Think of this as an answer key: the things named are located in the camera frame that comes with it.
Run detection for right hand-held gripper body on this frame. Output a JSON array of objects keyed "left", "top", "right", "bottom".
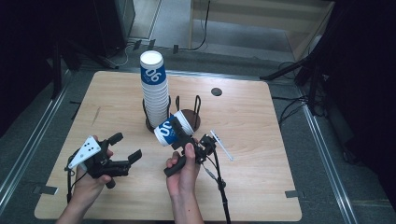
[{"left": 163, "top": 130, "right": 234, "bottom": 178}]

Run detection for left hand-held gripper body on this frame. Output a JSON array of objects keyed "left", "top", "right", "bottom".
[{"left": 66, "top": 135, "right": 132, "bottom": 190}]

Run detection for blue and white paper cup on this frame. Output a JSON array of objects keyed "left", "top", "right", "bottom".
[{"left": 153, "top": 109, "right": 196, "bottom": 147}]

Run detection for black wire cup rack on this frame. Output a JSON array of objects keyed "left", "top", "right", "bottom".
[{"left": 142, "top": 94, "right": 203, "bottom": 134}]

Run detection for person's left hand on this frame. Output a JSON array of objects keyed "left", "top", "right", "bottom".
[{"left": 72, "top": 134, "right": 115, "bottom": 204}]

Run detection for person's right hand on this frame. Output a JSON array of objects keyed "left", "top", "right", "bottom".
[{"left": 165, "top": 138, "right": 202, "bottom": 200}]

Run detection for stack of paper cups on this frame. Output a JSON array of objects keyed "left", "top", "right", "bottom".
[{"left": 139, "top": 49, "right": 171, "bottom": 129}]

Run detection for grey tape strip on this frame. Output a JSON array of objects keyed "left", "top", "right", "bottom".
[
  {"left": 284, "top": 189, "right": 306, "bottom": 199},
  {"left": 32, "top": 184, "right": 59, "bottom": 196}
]

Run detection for black metal stand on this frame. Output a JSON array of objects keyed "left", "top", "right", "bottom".
[{"left": 49, "top": 36, "right": 83, "bottom": 100}]

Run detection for dark cabinet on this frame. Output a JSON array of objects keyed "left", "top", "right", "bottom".
[{"left": 92, "top": 0, "right": 137, "bottom": 59}]

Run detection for black tripod stand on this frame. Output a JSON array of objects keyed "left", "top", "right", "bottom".
[{"left": 259, "top": 18, "right": 335, "bottom": 117}]

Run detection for light wooden furniture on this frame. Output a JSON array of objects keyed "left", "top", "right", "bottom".
[{"left": 187, "top": 0, "right": 336, "bottom": 63}]

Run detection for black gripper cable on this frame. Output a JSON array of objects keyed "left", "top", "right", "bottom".
[
  {"left": 64, "top": 153, "right": 90, "bottom": 204},
  {"left": 199, "top": 150, "right": 233, "bottom": 224}
]

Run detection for metal floor rail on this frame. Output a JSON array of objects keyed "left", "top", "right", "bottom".
[
  {"left": 0, "top": 73, "right": 74, "bottom": 208},
  {"left": 297, "top": 90, "right": 361, "bottom": 224}
]

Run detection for white floor cable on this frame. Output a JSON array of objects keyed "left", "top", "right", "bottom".
[{"left": 106, "top": 43, "right": 138, "bottom": 70}]

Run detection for black floor cables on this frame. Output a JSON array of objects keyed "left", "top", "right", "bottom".
[{"left": 271, "top": 94, "right": 314, "bottom": 127}]

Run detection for black hanging cable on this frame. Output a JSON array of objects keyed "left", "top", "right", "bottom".
[{"left": 178, "top": 0, "right": 212, "bottom": 52}]

